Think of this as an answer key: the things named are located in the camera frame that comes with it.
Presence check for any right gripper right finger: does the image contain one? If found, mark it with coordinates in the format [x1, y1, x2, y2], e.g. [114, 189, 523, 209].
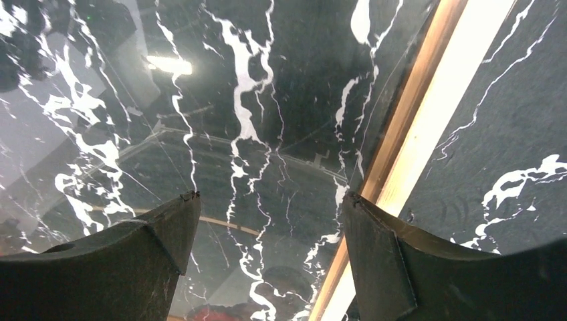
[342, 192, 566, 320]

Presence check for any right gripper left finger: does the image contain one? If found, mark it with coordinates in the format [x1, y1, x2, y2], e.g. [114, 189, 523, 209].
[1, 191, 201, 320]

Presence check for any clear acrylic sheet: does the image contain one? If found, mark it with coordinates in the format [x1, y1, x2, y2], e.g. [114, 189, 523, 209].
[1, 1, 439, 320]

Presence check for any wooden picture frame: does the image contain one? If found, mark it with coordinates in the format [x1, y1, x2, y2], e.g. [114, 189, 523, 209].
[308, 0, 519, 321]

